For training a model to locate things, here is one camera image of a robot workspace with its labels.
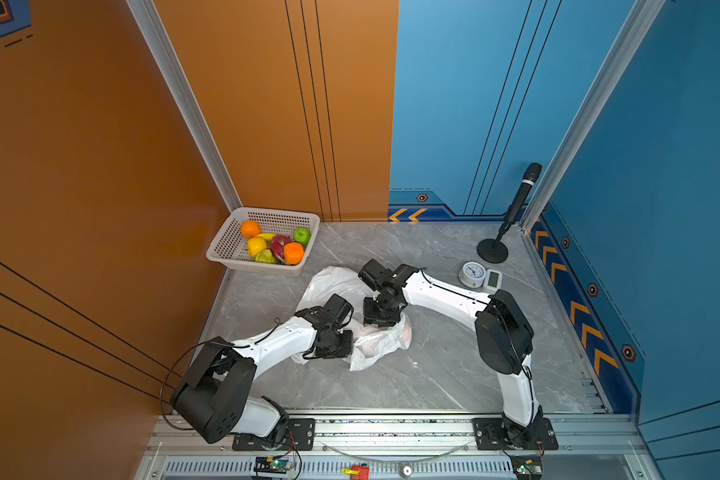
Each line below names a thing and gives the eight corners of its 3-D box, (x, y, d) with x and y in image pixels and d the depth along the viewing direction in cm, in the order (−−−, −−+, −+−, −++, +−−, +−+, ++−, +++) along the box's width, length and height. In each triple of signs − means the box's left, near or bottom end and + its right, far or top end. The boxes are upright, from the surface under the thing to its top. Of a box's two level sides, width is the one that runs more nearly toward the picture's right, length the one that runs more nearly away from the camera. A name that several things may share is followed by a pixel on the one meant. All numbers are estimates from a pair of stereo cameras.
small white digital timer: (481, 288, 103) (484, 282, 100) (484, 273, 108) (487, 267, 105) (497, 294, 102) (501, 288, 99) (499, 278, 106) (503, 272, 103)
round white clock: (461, 290, 103) (464, 282, 99) (456, 269, 109) (459, 261, 105) (485, 290, 103) (489, 282, 99) (479, 269, 109) (483, 261, 105)
